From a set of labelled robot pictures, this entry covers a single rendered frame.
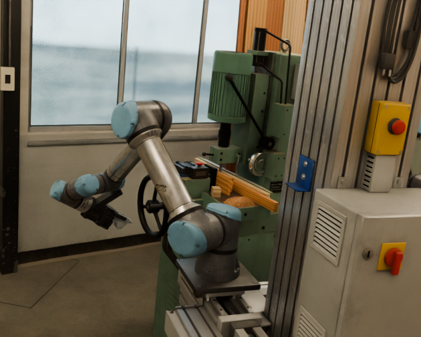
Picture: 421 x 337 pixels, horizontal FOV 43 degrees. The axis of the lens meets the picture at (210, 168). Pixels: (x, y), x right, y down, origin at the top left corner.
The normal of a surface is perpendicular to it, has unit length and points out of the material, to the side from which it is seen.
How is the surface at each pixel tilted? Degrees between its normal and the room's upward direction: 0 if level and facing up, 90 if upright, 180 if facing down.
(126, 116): 86
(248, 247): 90
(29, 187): 90
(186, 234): 95
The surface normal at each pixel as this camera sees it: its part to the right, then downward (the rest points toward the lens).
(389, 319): 0.34, 0.28
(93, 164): 0.58, 0.26
